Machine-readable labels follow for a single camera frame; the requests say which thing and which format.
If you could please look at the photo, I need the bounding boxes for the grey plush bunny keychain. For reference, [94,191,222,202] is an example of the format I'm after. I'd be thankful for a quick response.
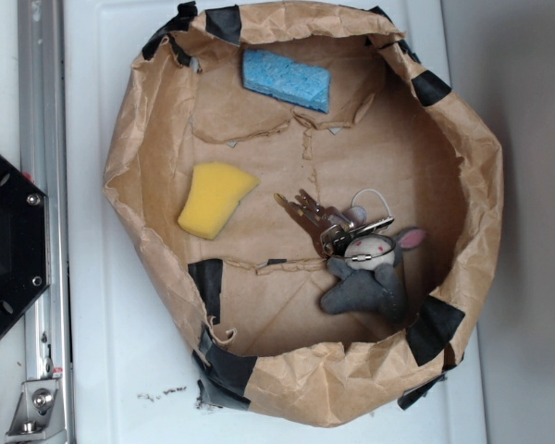
[320,228,426,324]

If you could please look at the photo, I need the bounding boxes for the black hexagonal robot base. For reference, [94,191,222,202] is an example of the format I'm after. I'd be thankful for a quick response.
[0,155,49,340]

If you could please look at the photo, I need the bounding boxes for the brown paper bag bin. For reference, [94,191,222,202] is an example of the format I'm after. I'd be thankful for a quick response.
[104,2,503,426]

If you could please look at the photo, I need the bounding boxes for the yellow sponge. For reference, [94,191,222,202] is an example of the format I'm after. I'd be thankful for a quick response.
[178,162,260,240]

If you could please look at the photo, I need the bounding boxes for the blue sponge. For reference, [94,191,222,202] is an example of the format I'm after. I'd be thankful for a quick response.
[242,49,331,113]

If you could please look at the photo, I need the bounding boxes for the aluminium extrusion rail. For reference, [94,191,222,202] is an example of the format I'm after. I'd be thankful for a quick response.
[17,1,75,443]

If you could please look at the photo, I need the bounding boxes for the metal corner bracket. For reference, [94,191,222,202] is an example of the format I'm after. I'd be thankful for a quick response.
[6,379,65,443]

